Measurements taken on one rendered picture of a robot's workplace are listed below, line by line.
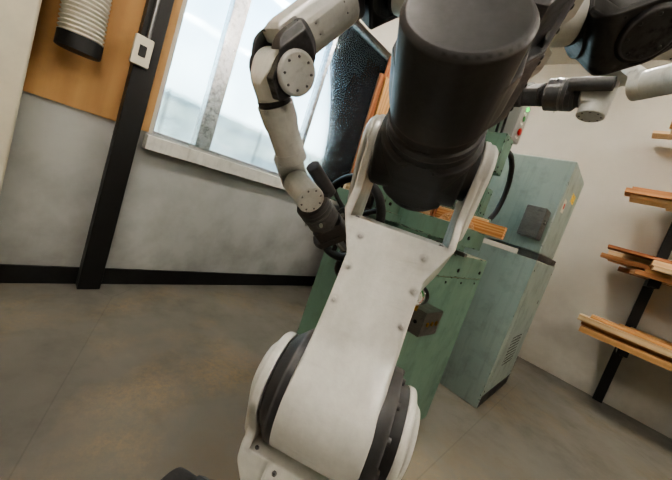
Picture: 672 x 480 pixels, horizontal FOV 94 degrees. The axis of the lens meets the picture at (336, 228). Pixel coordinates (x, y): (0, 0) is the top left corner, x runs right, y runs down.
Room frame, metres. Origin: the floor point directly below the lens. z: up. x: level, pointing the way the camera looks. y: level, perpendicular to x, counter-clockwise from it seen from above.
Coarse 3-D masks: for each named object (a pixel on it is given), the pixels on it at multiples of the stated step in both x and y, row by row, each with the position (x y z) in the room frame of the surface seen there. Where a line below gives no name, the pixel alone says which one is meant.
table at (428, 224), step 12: (348, 192) 1.27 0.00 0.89; (396, 216) 1.06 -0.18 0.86; (408, 216) 1.06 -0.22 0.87; (420, 216) 1.03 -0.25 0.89; (432, 216) 1.01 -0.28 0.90; (420, 228) 1.02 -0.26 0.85; (432, 228) 1.00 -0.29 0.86; (444, 228) 0.97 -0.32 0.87; (468, 228) 0.97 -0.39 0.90; (468, 240) 1.00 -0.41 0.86; (480, 240) 1.07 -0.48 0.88
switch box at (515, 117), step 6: (516, 108) 1.35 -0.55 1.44; (522, 108) 1.34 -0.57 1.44; (510, 114) 1.36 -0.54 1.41; (516, 114) 1.35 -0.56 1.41; (522, 114) 1.35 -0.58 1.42; (528, 114) 1.40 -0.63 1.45; (510, 120) 1.35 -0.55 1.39; (516, 120) 1.34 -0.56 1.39; (510, 126) 1.35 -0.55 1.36; (516, 126) 1.34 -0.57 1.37; (522, 126) 1.39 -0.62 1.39; (498, 132) 1.37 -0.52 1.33; (504, 132) 1.36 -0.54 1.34; (510, 132) 1.34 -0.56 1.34; (516, 132) 1.36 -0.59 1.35; (516, 144) 1.41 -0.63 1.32
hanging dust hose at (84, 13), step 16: (64, 0) 1.24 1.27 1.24; (80, 0) 1.24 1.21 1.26; (96, 0) 1.28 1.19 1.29; (64, 16) 1.25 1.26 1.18; (80, 16) 1.25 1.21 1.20; (96, 16) 1.29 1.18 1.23; (64, 32) 1.24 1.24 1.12; (80, 32) 1.26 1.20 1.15; (96, 32) 1.30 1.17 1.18; (64, 48) 1.32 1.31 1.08; (80, 48) 1.26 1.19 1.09; (96, 48) 1.31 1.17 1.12
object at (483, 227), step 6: (438, 210) 1.16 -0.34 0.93; (444, 210) 1.15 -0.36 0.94; (438, 216) 1.16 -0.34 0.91; (474, 222) 1.07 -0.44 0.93; (480, 222) 1.06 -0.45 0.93; (486, 222) 1.04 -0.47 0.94; (474, 228) 1.06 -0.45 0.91; (480, 228) 1.05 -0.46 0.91; (486, 228) 1.04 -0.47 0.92; (492, 228) 1.03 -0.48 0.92; (498, 228) 1.02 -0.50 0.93; (504, 228) 1.00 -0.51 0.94; (486, 234) 1.03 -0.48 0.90; (492, 234) 1.02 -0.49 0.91; (498, 234) 1.01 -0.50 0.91; (504, 234) 1.01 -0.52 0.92
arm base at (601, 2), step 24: (600, 0) 0.54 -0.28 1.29; (648, 0) 0.49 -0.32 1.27; (600, 24) 0.52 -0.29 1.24; (624, 24) 0.51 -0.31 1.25; (648, 24) 0.50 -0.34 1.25; (576, 48) 0.59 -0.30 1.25; (600, 48) 0.54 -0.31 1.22; (624, 48) 0.53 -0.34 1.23; (648, 48) 0.52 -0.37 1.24; (600, 72) 0.56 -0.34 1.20
